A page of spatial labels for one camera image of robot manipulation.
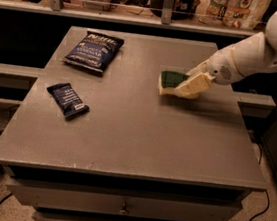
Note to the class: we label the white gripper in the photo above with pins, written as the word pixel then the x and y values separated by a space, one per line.
pixel 221 68

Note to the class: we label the green and yellow sponge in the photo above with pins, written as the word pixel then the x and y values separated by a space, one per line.
pixel 169 80

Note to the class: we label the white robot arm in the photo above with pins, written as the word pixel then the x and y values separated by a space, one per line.
pixel 255 54

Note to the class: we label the dark bag on shelf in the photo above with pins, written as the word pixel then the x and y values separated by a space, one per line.
pixel 181 9

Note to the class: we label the colourful printed bag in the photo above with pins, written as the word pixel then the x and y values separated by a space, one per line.
pixel 237 14

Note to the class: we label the blue chip bag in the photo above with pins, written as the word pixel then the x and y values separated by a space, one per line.
pixel 95 51

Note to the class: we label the grey drawer cabinet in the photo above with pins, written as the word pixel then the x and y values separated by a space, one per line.
pixel 133 140

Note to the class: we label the upper drawer with knob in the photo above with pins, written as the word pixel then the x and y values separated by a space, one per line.
pixel 70 197

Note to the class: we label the small dark blue snack pack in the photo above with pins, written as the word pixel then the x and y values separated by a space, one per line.
pixel 67 99

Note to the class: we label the metal railing frame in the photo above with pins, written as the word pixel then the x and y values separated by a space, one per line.
pixel 130 12

